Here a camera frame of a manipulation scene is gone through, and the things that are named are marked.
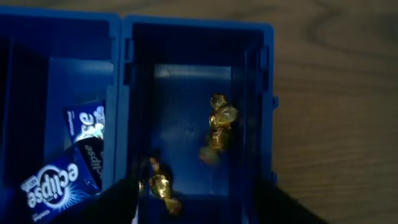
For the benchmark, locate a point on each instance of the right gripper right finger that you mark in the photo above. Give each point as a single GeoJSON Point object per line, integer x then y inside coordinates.
{"type": "Point", "coordinates": [276, 208]}

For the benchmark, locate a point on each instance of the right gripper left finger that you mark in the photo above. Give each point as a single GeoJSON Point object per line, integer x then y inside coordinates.
{"type": "Point", "coordinates": [115, 205]}

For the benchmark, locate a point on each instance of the gold candy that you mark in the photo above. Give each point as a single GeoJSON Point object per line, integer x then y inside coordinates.
{"type": "Point", "coordinates": [160, 186]}
{"type": "Point", "coordinates": [222, 119]}

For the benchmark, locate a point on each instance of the blue candy pack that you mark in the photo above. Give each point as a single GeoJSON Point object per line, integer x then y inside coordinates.
{"type": "Point", "coordinates": [84, 121]}
{"type": "Point", "coordinates": [56, 186]}

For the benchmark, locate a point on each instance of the blue tray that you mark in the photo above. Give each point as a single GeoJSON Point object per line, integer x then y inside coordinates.
{"type": "Point", "coordinates": [186, 124]}

